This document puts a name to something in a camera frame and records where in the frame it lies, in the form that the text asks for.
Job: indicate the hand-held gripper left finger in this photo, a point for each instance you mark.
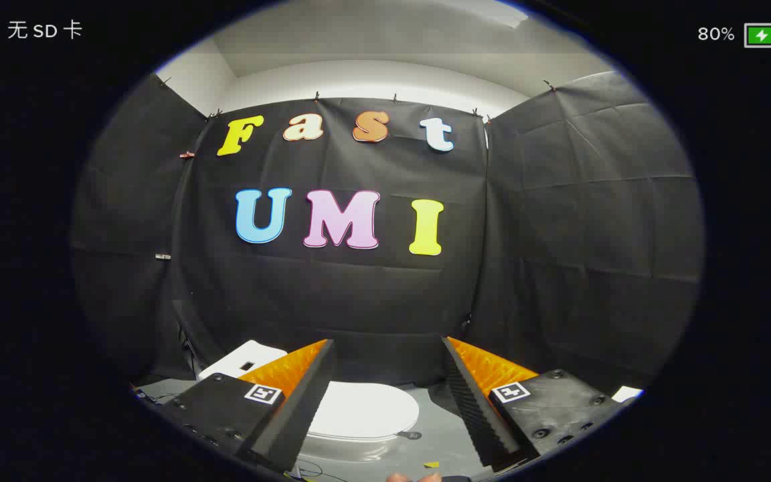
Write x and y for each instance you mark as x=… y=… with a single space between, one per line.
x=305 y=402

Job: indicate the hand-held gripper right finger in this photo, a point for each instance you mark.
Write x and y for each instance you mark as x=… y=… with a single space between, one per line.
x=469 y=402

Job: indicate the white toilet lid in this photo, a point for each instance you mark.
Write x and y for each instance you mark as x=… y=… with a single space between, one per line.
x=372 y=408

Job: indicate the white toilet body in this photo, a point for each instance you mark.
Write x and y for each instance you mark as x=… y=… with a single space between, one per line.
x=245 y=358

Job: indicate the black backdrop cloth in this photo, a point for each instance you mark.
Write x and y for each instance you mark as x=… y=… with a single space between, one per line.
x=359 y=301

